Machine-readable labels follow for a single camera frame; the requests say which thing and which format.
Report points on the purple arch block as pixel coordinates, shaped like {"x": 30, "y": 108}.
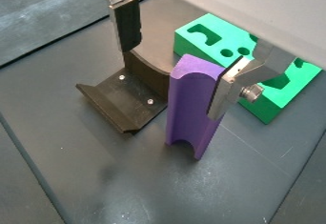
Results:
{"x": 191, "y": 85}

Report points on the green shape sorter board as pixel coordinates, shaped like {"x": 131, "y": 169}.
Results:
{"x": 216, "y": 41}

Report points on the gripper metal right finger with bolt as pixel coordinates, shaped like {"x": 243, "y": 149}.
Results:
{"x": 237, "y": 80}

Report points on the black curved holder stand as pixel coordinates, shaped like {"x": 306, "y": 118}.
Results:
{"x": 132, "y": 95}

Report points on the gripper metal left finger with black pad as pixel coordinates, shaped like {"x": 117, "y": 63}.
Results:
{"x": 124, "y": 12}

